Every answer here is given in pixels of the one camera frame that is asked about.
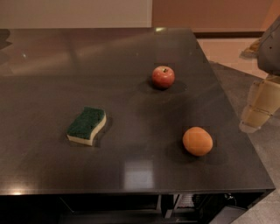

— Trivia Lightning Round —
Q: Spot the red apple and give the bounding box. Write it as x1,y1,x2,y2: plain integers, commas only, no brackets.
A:
151,66,175,89

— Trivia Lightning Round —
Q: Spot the orange fruit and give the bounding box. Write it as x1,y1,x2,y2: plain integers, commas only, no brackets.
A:
182,127,214,157

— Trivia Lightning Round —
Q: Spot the green and yellow sponge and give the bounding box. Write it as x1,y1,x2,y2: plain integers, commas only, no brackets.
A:
66,107,107,146

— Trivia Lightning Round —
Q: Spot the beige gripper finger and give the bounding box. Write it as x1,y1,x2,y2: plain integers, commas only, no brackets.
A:
239,75,280,133
247,81,260,105

